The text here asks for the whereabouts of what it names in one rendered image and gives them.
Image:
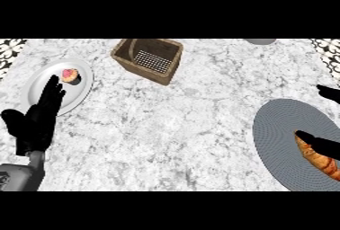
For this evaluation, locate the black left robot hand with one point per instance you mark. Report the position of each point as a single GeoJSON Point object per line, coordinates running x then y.
{"type": "Point", "coordinates": [39, 119]}

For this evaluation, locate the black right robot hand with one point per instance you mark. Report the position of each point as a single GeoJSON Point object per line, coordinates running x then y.
{"type": "Point", "coordinates": [326, 146]}

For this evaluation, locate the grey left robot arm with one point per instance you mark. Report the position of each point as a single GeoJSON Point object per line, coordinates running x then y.
{"type": "Point", "coordinates": [18, 175]}

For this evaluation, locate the golden brown croissant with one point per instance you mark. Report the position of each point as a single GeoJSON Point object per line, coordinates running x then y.
{"type": "Point", "coordinates": [321, 161]}

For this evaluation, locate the grey round placemat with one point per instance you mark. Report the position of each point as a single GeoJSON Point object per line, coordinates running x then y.
{"type": "Point", "coordinates": [283, 140]}

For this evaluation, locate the brown wicker basket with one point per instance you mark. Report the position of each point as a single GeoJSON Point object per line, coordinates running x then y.
{"type": "Point", "coordinates": [148, 60]}

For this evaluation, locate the white oval plate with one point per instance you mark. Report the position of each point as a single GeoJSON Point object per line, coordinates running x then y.
{"type": "Point", "coordinates": [55, 86]}

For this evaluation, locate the grey round object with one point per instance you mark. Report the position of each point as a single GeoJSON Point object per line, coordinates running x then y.
{"type": "Point", "coordinates": [260, 41]}

